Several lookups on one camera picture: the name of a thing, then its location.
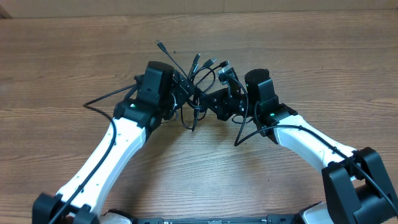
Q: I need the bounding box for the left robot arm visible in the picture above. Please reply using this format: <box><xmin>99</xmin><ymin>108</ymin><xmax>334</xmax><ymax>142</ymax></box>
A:
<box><xmin>32</xmin><ymin>61</ymin><xmax>194</xmax><ymax>223</ymax></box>

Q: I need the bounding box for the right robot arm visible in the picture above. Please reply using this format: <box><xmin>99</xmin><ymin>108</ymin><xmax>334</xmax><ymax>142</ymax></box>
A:
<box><xmin>194</xmin><ymin>68</ymin><xmax>397</xmax><ymax>223</ymax></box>

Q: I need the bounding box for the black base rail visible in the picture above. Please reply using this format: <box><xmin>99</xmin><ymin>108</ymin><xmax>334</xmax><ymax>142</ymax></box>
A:
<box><xmin>132</xmin><ymin>214</ymin><xmax>304</xmax><ymax>224</ymax></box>

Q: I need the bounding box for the black cable bundle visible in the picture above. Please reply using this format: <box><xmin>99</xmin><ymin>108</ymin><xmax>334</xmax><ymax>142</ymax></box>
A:
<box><xmin>155</xmin><ymin>39</ymin><xmax>231</xmax><ymax>132</ymax></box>

